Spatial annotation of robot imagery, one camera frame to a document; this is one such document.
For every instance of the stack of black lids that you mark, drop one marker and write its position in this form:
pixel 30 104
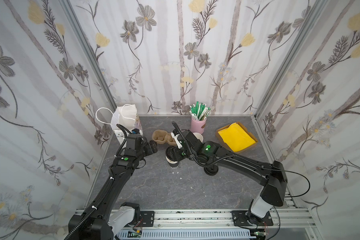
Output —
pixel 211 171

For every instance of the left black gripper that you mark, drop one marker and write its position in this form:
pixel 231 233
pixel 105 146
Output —
pixel 135 142

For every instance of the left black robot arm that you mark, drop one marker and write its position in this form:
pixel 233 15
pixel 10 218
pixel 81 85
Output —
pixel 108 195

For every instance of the aluminium mounting rail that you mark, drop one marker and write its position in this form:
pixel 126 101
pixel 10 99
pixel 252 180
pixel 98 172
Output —
pixel 129 224

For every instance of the green white straw bundle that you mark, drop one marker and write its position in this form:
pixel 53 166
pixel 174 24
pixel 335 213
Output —
pixel 199 111

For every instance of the white cartoon paper gift bag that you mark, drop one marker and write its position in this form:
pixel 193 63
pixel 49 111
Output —
pixel 127 116

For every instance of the brown cardboard tray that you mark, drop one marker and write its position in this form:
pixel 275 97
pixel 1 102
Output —
pixel 225 141

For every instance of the stacked green paper cups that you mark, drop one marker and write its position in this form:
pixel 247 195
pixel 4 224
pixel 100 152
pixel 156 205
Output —
pixel 199 136

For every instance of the pink cup holder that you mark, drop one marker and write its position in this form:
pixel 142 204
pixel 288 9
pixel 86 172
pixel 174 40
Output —
pixel 198 126

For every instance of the black paper coffee cup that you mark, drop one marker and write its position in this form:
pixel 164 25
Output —
pixel 173 163

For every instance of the yellow napkins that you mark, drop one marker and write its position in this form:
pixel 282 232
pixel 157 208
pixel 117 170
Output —
pixel 236 136

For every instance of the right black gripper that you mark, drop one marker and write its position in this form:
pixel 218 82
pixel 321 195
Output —
pixel 181 141

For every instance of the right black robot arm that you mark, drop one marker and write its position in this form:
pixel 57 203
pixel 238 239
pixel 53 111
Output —
pixel 210 156

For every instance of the brown pulp cup carrier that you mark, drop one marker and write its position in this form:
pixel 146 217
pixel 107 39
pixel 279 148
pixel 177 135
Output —
pixel 162 137

